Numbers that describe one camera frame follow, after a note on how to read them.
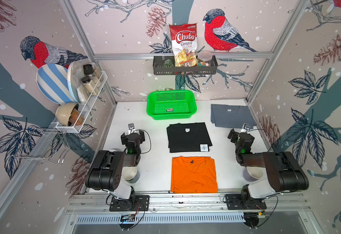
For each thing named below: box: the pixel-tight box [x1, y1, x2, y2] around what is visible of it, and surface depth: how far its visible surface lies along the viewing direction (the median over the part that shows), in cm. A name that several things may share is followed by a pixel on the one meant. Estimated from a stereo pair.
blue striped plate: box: [36, 63, 75, 105], surface depth 66 cm
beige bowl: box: [55, 102, 77, 126], surface depth 61 cm
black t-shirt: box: [166, 122, 213, 153], surface depth 103 cm
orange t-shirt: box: [170, 156, 219, 194], surface depth 84 cm
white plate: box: [67, 60, 85, 104], surface depth 68 cm
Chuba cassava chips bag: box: [169, 22, 198, 67], surface depth 83 cm
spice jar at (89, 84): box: [80, 76, 97, 95], surface depth 78 cm
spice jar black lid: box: [83, 64, 95, 75], surface depth 81 cm
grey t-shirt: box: [210, 103, 257, 130], surface depth 114 cm
